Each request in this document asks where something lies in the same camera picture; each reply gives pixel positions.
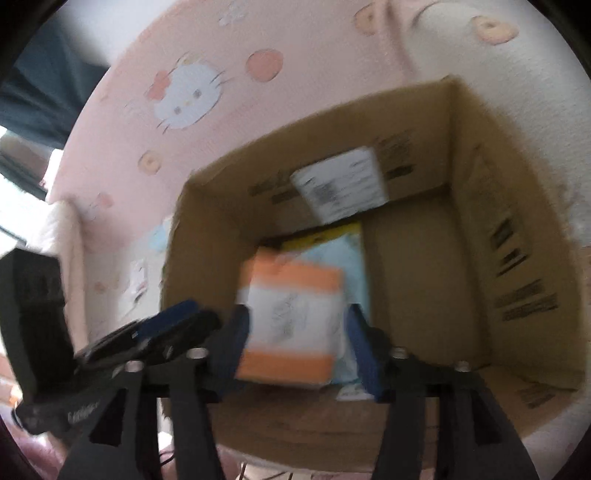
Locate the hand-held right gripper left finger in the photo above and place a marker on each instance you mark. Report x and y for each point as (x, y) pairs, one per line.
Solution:
(235, 350)

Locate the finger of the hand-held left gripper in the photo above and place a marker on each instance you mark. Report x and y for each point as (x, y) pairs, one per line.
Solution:
(166, 318)
(194, 330)

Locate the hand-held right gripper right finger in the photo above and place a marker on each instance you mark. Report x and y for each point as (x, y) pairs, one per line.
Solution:
(364, 360)

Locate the orange and white box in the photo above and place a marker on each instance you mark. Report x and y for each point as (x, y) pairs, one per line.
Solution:
(286, 314)

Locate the brown cardboard box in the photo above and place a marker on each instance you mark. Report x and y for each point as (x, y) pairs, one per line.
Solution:
(415, 277)

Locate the light blue wet wipes pack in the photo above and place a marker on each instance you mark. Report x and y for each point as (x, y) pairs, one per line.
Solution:
(351, 263)

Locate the small floral white packet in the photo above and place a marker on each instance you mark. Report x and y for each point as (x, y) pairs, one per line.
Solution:
(136, 277)

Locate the yellow flat packet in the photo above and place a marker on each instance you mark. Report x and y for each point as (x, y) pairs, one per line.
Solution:
(318, 238)

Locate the dark teal cloth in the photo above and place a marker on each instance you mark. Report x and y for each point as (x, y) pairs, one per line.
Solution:
(41, 92)

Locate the pink printed blanket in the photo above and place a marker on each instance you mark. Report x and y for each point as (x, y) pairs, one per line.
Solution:
(323, 46)

